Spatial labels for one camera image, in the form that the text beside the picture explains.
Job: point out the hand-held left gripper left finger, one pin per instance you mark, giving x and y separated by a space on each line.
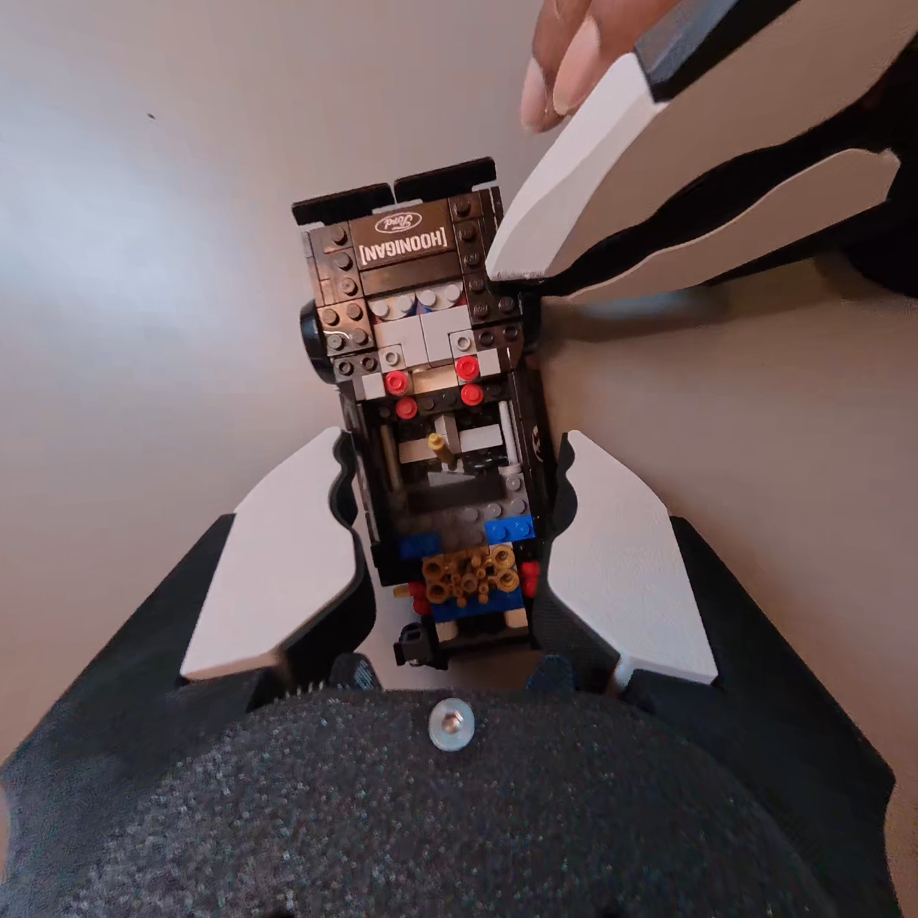
280 559

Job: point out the black toy brick car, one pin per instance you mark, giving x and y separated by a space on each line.
412 251

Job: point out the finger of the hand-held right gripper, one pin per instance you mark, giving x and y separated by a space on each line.
574 165
753 222

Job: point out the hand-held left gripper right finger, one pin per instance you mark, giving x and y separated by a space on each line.
624 566

